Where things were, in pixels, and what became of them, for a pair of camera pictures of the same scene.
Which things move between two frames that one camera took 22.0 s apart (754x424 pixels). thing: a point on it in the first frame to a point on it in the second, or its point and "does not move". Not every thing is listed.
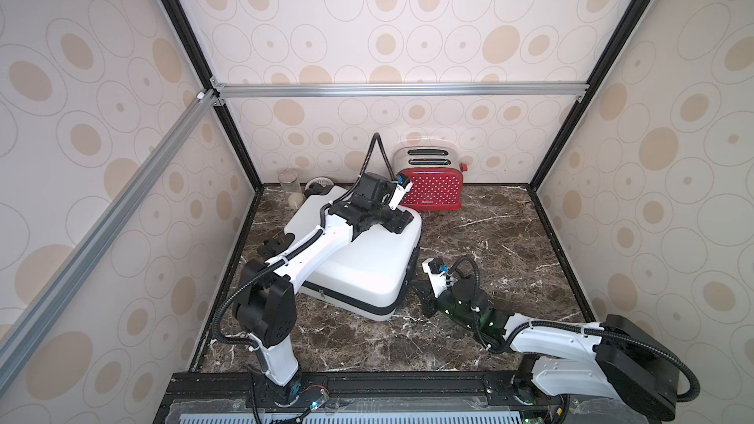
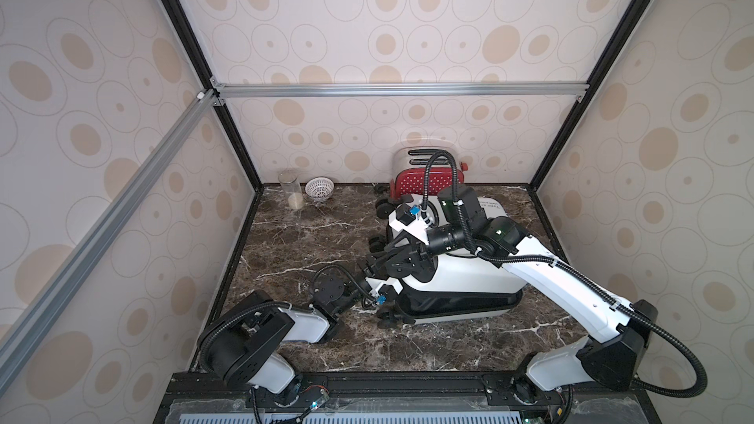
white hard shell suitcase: x=366 y=280 to x=462 y=286
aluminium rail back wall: x=241 y=91 does not move
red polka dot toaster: x=435 y=173 does not move
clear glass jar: x=289 y=179 does not move
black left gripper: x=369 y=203 to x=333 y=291
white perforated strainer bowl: x=321 y=181 does not move
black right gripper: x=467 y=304 to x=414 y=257
